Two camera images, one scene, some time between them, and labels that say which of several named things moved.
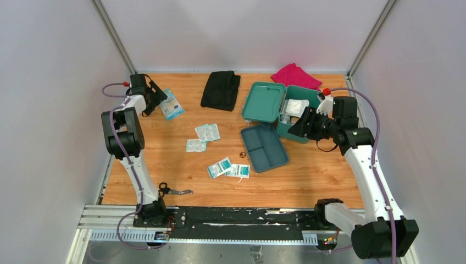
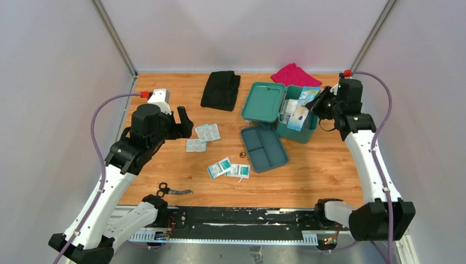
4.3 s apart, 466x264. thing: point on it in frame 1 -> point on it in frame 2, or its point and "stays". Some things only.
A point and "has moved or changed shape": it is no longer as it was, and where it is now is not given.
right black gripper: x=304 y=129 -> x=315 y=105
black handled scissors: x=163 y=190 stays
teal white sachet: x=239 y=170 stays
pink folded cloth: x=297 y=76 stays
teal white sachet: x=219 y=167 stays
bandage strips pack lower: x=195 y=145 stays
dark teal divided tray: x=264 y=146 stays
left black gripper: x=158 y=96 -> x=181 y=130
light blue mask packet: x=171 y=108 has moved or changed shape
